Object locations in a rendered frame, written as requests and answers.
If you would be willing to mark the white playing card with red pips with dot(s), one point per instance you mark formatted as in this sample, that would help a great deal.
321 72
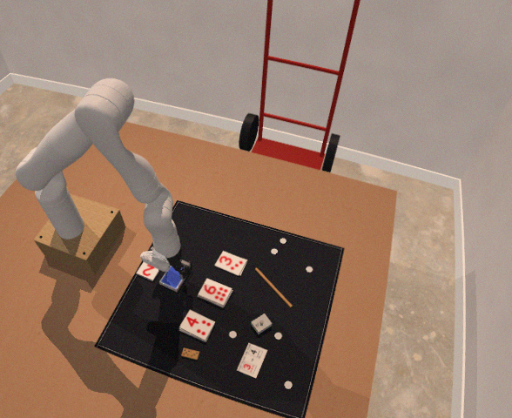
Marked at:
215 291
197 324

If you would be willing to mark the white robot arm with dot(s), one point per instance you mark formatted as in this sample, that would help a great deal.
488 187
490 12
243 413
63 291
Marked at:
97 119

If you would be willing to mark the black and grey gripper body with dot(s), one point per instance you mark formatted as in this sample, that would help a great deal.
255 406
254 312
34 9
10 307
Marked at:
177 258

